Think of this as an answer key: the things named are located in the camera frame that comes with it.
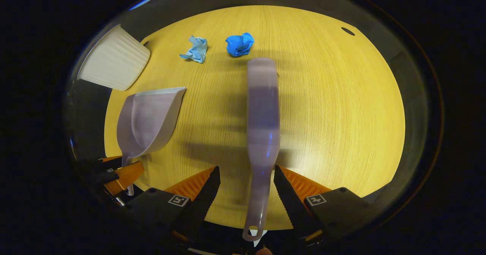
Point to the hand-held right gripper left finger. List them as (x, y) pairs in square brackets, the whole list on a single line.
[(203, 202)]

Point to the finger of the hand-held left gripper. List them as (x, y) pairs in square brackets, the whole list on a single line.
[(117, 183), (98, 169)]

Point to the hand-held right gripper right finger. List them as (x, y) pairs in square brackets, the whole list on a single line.
[(290, 203)]

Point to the pale purple plastic dustpan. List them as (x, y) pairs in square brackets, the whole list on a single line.
[(146, 122)]

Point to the pale purple small broom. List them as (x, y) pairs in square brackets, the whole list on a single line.
[(263, 126)]

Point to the white ribbed garbage bin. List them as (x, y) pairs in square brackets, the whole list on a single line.
[(114, 61)]

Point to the light blue paper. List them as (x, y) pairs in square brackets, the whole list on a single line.
[(196, 51)]

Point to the bright blue paper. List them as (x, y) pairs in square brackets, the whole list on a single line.
[(239, 44)]

